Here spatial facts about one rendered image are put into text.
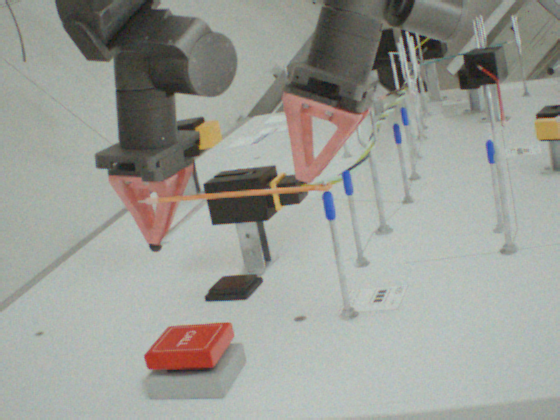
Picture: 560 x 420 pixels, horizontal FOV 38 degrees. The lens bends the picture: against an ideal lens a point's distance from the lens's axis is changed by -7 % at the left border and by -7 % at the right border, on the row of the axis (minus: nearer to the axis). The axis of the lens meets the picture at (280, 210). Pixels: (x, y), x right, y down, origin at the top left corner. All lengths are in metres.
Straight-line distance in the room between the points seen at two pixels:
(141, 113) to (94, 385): 0.27
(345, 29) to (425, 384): 0.32
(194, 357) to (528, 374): 0.22
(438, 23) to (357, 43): 0.08
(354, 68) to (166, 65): 0.16
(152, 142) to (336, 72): 0.18
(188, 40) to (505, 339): 0.35
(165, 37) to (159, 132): 0.11
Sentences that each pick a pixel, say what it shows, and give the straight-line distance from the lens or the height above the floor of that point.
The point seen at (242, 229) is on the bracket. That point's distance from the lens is 0.79.
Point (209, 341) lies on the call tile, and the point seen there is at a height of 1.12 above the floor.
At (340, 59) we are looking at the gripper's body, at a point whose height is 1.27.
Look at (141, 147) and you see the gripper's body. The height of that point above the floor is 1.09.
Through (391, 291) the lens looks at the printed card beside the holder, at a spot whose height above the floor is 1.17.
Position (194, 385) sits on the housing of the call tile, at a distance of 0.58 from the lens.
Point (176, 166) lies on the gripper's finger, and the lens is 0.80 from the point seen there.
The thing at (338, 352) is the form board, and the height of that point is 1.15.
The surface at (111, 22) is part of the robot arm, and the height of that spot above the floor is 1.18.
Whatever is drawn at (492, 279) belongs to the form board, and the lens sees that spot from 0.69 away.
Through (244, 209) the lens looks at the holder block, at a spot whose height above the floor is 1.11.
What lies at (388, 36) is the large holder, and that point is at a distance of 1.47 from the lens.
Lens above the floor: 1.43
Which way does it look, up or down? 23 degrees down
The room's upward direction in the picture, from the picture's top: 40 degrees clockwise
